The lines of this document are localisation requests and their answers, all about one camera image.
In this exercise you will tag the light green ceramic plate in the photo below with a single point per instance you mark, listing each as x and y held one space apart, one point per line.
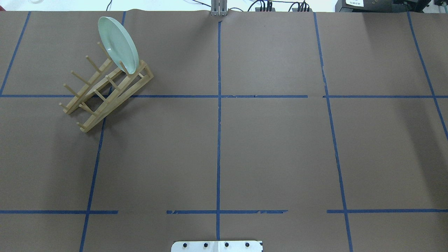
118 44

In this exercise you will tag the wooden dish rack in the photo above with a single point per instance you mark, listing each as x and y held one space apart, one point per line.
104 92

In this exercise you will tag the black device with label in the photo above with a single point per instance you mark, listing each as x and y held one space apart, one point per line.
381 6

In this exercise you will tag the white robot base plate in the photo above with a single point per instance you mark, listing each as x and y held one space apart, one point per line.
218 246

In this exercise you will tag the black power strip with cables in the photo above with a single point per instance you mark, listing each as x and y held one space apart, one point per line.
279 6

